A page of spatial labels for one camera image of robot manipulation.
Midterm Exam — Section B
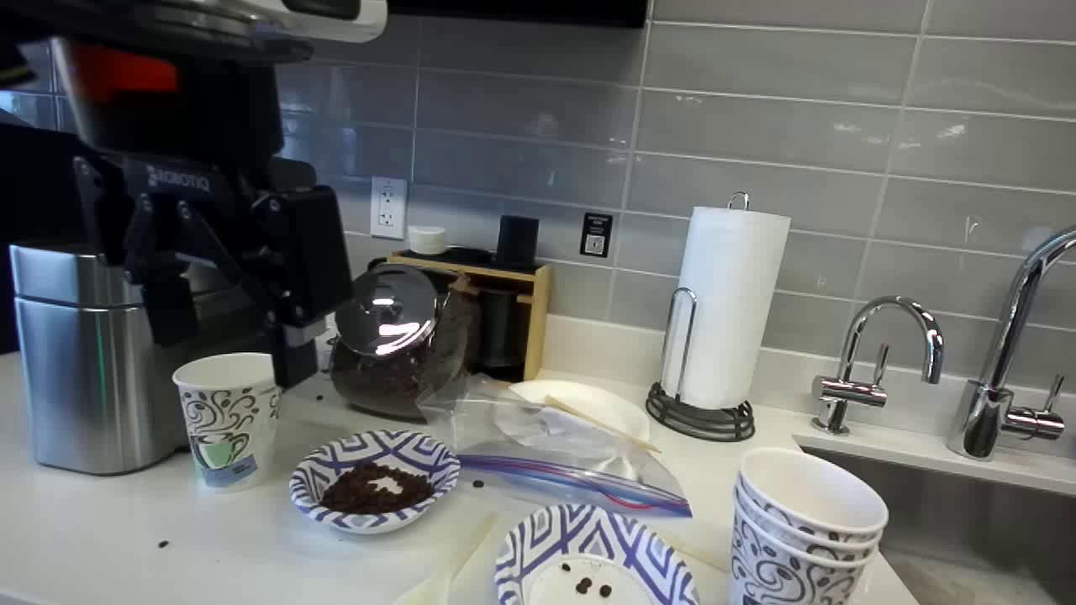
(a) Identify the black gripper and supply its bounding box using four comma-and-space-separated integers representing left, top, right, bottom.
112, 148, 355, 390

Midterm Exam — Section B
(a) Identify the stainless steel bin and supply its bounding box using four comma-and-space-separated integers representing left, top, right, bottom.
5, 240, 290, 476

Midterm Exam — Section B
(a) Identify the patterned paper cup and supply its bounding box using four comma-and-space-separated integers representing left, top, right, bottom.
170, 350, 290, 491

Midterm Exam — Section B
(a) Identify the shiny metal jar lid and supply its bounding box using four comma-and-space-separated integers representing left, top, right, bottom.
332, 262, 443, 361

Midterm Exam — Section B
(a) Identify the small white container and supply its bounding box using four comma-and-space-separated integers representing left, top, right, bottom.
403, 222, 449, 260

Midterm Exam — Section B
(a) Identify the glass jar of coffee beans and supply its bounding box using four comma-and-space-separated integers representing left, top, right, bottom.
326, 262, 478, 427

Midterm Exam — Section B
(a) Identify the blue patterned paper plate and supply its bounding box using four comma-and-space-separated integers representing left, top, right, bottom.
490, 499, 702, 605
285, 427, 465, 538

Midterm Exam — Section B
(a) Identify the black appliance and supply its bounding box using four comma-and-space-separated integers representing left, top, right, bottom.
0, 115, 127, 357

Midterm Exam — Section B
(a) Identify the coffee grounds pile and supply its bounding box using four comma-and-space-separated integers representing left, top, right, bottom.
318, 459, 437, 519

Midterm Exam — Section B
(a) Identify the small black container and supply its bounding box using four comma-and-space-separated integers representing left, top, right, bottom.
494, 212, 541, 274

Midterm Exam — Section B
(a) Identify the wooden organizer box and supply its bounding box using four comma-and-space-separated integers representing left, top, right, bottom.
382, 247, 555, 386

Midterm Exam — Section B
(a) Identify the clear plastic zip bag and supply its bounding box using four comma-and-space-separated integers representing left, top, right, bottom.
443, 373, 696, 521

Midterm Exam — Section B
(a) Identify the dark overhead cabinet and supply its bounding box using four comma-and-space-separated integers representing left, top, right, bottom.
382, 0, 653, 32

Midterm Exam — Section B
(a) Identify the plain white plate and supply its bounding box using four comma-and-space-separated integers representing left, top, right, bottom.
503, 377, 655, 451

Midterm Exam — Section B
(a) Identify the white paper towel roll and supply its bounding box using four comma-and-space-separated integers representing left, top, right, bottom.
657, 200, 792, 412

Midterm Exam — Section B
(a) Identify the patterned paper bowl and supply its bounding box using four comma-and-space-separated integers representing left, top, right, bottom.
728, 491, 884, 567
725, 513, 873, 605
734, 442, 894, 549

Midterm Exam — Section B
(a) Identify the small chrome faucet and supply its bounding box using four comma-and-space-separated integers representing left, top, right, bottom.
810, 291, 948, 436

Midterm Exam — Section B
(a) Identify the tall chrome faucet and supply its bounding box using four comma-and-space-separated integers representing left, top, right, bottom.
944, 224, 1076, 459

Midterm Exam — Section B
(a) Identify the stainless steel sink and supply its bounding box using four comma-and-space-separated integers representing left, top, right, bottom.
821, 442, 1076, 605

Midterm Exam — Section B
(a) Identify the white wall outlet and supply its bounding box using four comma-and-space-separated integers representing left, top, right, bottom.
367, 173, 410, 243

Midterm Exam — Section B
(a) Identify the black wire towel holder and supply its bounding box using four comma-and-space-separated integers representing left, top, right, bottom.
641, 191, 759, 442

